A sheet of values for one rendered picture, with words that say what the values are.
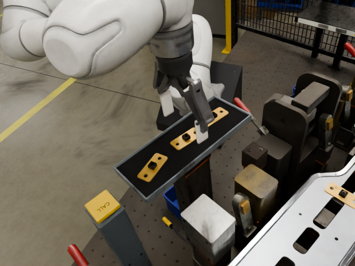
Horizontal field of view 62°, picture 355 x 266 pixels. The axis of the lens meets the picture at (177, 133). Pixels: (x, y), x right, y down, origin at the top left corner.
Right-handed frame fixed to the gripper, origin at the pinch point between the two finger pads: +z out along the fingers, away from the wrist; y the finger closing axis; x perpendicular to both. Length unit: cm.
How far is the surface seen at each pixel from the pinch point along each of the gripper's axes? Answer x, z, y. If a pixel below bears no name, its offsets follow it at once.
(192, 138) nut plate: 0.9, 5.5, 1.0
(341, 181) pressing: 28.5, 21.7, 29.4
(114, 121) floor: 28, 122, -161
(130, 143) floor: 24, 122, -126
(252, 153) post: 12.4, 11.8, 11.6
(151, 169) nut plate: -12.7, 5.5, 2.1
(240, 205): -1.3, 11.9, 20.3
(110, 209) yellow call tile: -25.7, 5.8, 4.9
